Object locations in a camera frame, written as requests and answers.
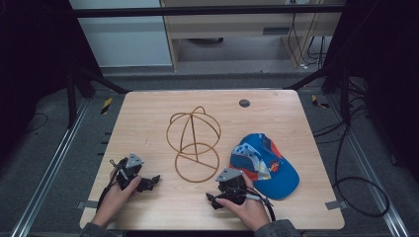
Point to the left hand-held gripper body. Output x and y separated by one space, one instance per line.
129 170

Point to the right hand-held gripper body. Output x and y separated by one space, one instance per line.
232 186

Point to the blue printed baseball cap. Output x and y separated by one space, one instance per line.
268 164

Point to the person's right hand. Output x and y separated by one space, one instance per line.
248 210

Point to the person's left hand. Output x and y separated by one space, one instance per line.
113 200

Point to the yellow black tape strip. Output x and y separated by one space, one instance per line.
106 106
318 101

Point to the grey table grommet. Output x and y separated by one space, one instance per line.
244 103

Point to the white cabinet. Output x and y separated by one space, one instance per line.
125 39

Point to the black curtain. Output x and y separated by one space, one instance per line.
385 65
33 65

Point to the light wooden desk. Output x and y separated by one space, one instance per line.
224 26

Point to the grey table bracket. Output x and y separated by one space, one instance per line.
336 205
86 205

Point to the aluminium floor rail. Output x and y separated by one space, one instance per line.
49 168
372 171

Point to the black frame post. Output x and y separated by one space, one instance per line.
71 98
345 98

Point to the black frame strut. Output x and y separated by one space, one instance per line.
308 79
105 80

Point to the black frame crossbar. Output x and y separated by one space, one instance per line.
197 11

